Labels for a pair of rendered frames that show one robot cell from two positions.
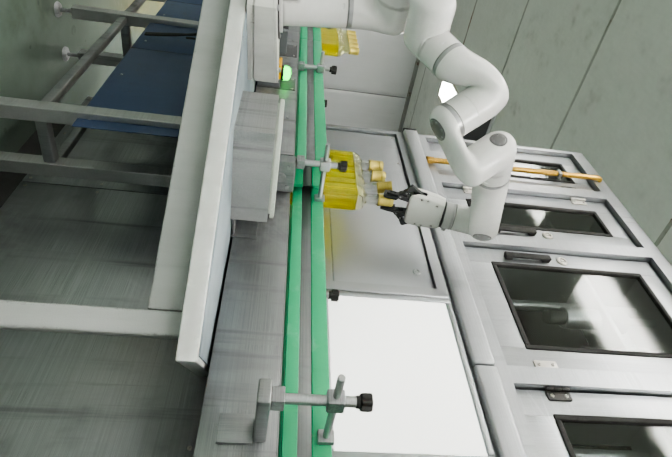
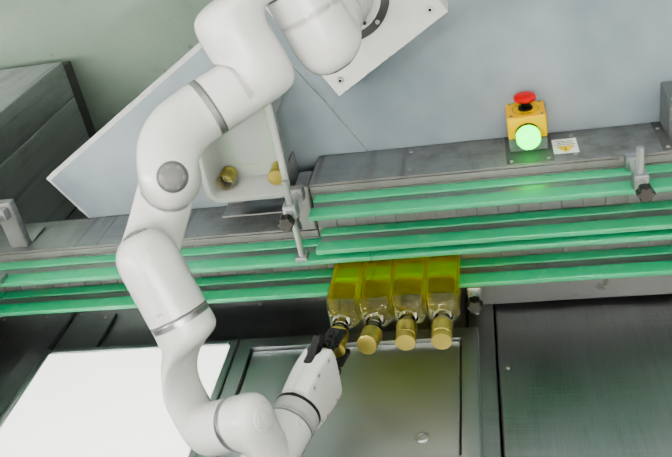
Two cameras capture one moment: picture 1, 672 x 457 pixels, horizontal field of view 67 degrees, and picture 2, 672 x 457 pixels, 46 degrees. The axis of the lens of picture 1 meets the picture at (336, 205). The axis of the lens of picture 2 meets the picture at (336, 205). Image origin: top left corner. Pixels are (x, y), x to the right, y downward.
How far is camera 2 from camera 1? 1.95 m
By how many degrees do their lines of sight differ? 89
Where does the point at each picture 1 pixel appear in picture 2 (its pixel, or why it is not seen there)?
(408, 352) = (121, 415)
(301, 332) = (103, 263)
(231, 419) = (36, 231)
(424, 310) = (178, 440)
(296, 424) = (21, 266)
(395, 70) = not seen: outside the picture
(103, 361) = not seen: hidden behind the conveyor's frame
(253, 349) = (89, 234)
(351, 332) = not seen: hidden behind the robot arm
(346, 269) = (273, 362)
